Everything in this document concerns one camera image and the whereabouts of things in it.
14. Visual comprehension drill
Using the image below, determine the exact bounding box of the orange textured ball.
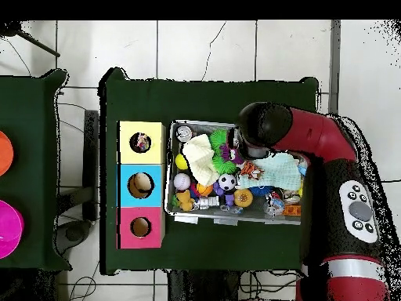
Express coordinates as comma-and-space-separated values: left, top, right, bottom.
233, 188, 254, 208

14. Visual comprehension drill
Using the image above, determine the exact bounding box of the pale yellow cloth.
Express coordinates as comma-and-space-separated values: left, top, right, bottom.
181, 134, 220, 187

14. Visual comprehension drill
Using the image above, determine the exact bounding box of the black tripod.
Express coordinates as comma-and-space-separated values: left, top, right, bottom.
0, 21, 62, 59

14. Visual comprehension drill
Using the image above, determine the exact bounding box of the orange disc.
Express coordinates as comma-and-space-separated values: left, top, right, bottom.
0, 130, 15, 178

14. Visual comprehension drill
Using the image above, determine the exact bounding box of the mint green cloth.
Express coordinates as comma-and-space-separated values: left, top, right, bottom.
253, 153, 303, 191

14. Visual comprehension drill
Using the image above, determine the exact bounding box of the dark green table cloth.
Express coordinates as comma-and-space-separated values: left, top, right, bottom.
99, 67, 320, 277

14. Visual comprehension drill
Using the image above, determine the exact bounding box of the silver drink can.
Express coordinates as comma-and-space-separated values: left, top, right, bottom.
175, 125, 193, 143

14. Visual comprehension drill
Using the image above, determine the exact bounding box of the dark green side table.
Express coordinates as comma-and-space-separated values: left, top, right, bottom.
0, 68, 70, 272

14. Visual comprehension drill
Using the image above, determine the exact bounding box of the small orange basketball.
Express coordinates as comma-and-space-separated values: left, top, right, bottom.
197, 181, 214, 198

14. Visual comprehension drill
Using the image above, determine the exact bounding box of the orange bear plush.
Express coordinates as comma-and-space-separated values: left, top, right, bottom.
175, 190, 197, 212

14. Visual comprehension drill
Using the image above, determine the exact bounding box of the clear mesh bin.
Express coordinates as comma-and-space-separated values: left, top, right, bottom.
164, 118, 314, 227

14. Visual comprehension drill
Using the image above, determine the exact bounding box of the white ball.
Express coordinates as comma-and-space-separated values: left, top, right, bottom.
173, 172, 192, 191

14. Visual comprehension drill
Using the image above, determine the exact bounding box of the pink disc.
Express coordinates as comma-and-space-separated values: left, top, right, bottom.
0, 200, 25, 259

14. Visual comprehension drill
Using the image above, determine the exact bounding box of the small green spiky ball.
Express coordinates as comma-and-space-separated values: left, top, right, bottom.
211, 153, 239, 176

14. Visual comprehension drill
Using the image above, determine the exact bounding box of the small soccer ball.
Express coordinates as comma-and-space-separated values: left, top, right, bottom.
219, 173, 238, 193

